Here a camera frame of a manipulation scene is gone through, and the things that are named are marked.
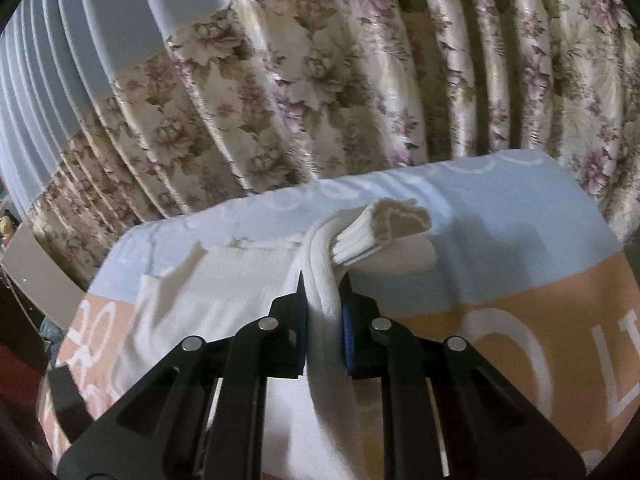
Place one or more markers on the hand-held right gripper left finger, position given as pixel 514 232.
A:
pixel 297 327

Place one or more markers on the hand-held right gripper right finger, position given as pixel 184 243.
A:
pixel 350 330

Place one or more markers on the white knit sweater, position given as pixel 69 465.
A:
pixel 322 270

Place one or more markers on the orange and blue printed bedsheet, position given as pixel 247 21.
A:
pixel 500 260

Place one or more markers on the blue and floral curtain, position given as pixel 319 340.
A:
pixel 320 85

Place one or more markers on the white leaning board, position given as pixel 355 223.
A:
pixel 35 280

